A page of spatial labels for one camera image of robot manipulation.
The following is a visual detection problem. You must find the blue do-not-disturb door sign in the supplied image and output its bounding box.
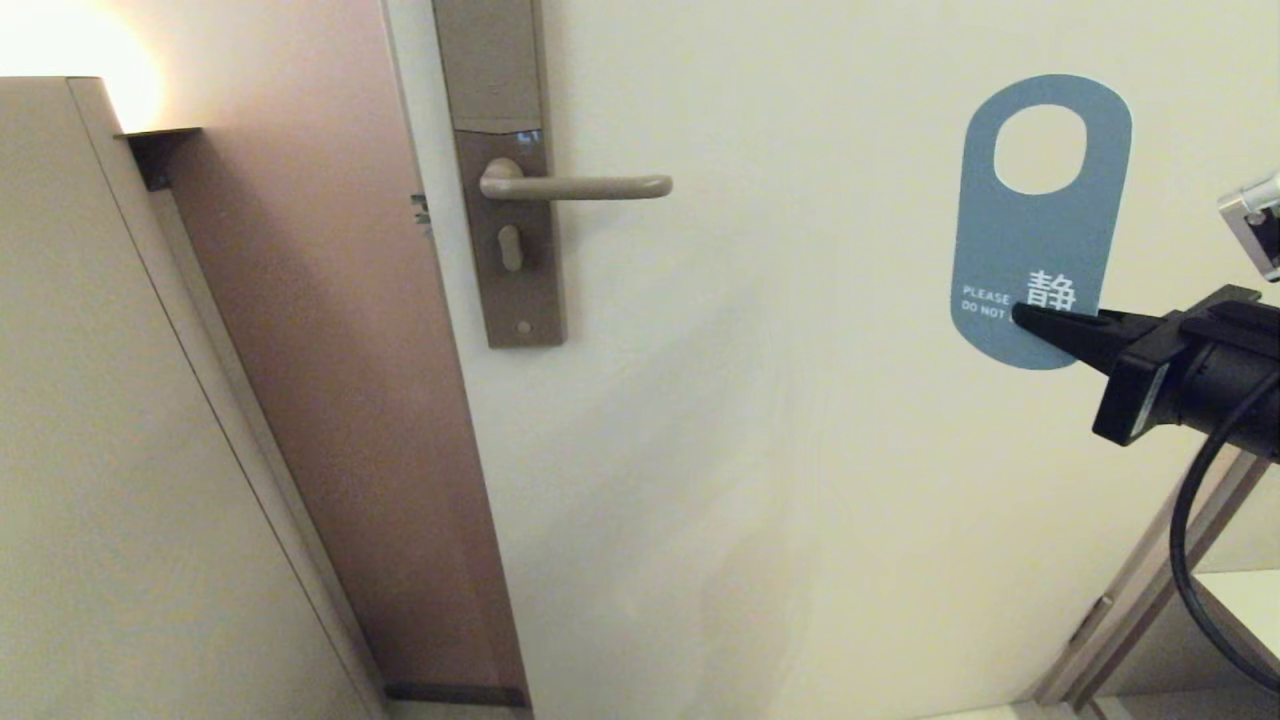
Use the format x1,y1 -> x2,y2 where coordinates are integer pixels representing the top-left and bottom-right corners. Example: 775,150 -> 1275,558
950,74 -> 1133,371

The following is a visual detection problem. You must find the white door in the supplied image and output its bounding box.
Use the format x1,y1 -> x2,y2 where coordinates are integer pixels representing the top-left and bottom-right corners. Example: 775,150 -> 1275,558
385,0 -> 1280,720

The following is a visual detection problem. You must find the brown door lock plate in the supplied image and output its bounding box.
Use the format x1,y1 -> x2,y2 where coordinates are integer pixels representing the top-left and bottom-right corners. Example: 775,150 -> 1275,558
432,0 -> 568,349

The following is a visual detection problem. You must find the dark baseboard strip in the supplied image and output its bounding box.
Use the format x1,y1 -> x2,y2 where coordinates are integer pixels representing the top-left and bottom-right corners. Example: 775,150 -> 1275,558
385,683 -> 528,708

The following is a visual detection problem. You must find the black right camera bracket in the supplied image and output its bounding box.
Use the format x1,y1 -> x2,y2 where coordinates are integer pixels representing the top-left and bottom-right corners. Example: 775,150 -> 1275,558
1180,285 -> 1280,346

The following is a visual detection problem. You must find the thin black right gripper cable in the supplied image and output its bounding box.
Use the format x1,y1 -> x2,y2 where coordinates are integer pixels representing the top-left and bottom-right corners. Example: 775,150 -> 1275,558
1168,390 -> 1280,696

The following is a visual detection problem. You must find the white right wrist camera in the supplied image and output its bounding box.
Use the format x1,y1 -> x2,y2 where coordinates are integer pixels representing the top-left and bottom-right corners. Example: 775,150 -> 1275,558
1217,172 -> 1280,283

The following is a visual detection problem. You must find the brown closet door frame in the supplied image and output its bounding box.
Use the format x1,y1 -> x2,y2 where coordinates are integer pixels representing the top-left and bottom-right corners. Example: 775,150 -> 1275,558
1035,450 -> 1280,713

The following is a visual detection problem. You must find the brown frame hinge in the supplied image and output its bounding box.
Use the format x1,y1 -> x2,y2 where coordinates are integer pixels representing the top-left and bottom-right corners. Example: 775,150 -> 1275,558
1068,595 -> 1113,646

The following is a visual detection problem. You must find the beige metal door handle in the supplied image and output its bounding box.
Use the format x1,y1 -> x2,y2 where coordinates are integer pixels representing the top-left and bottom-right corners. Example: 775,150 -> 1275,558
480,158 -> 674,201

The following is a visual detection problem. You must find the dark wall lamp bracket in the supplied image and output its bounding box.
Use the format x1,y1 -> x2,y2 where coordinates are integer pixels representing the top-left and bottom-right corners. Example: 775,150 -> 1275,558
115,127 -> 203,191

